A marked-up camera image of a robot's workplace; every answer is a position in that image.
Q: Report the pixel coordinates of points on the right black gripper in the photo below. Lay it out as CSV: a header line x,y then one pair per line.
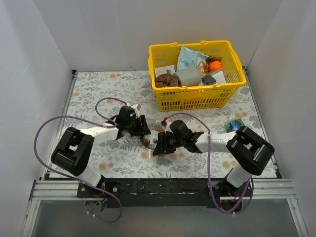
x,y
167,142

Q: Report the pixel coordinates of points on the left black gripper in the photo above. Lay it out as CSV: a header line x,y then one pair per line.
x,y
139,126

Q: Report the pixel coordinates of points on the metal keyring disc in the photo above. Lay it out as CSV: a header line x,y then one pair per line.
x,y
153,137

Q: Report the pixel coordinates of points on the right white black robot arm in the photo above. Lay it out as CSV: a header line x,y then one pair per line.
x,y
250,150

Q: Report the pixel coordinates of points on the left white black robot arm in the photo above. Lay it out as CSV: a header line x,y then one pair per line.
x,y
73,151

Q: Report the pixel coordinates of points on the floral table mat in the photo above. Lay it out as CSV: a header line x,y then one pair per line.
x,y
97,95

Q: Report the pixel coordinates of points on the yellow plastic basket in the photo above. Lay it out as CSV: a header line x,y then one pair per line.
x,y
196,97

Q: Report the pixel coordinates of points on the brown chocolate donut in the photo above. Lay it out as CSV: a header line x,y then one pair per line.
x,y
167,80

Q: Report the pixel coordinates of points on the white card box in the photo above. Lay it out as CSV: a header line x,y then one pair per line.
x,y
164,70

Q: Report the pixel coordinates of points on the grey tape roll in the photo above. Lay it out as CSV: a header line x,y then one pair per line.
x,y
188,77

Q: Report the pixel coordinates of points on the green sponge pack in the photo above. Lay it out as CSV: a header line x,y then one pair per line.
x,y
233,125

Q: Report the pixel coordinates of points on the black car key fob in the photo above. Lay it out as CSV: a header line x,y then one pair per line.
x,y
208,80

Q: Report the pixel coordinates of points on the light blue snack bag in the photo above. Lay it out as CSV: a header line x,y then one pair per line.
x,y
189,58

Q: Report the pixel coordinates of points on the gold wrapped candy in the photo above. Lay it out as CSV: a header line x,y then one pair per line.
x,y
203,68

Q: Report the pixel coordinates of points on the orange fruit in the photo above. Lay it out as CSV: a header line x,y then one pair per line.
x,y
215,66

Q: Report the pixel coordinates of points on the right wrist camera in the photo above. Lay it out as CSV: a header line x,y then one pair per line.
x,y
166,124

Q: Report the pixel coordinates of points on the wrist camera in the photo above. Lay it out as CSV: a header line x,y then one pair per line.
x,y
136,108
166,124

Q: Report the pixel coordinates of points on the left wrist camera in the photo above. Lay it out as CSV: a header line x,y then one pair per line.
x,y
136,108

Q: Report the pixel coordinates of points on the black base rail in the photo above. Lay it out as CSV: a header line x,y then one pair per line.
x,y
154,192

